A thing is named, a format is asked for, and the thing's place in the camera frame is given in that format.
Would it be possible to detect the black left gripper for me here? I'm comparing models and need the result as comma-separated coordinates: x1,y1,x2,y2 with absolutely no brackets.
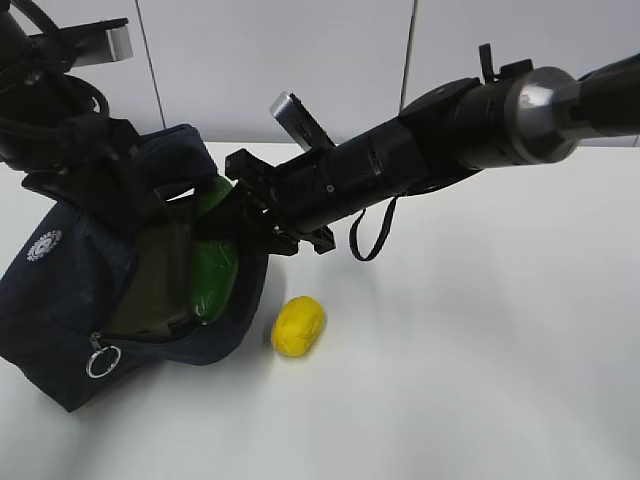
22,113,153,238

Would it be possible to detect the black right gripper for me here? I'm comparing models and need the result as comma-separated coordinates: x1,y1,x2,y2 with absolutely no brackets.
193,118,432,240

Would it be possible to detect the green cucumber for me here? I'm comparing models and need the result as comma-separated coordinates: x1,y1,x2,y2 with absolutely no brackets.
189,176,239,325

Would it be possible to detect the yellow lemon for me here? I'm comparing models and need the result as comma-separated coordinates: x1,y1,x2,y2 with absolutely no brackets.
270,296,326,358

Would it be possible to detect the navy blue fabric lunch bag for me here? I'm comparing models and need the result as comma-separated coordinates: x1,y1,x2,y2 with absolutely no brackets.
1,124,268,411

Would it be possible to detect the green lidded glass lunch box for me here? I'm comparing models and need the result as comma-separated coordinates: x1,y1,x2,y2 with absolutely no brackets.
104,223,193,342

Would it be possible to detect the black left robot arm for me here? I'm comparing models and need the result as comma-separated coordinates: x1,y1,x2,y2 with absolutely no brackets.
1,1,153,237

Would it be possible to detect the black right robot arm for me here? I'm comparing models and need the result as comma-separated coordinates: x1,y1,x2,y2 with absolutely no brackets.
194,45,639,256

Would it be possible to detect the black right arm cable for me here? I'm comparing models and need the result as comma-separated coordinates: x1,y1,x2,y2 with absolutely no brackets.
349,195,399,262

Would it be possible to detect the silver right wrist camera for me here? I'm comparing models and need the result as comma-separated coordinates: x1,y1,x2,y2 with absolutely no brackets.
269,91,335,151

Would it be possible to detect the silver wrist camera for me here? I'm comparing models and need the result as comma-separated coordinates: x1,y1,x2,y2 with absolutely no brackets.
28,18,133,69
269,91,335,151

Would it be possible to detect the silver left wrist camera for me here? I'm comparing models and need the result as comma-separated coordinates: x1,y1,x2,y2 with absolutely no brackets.
28,18,133,69

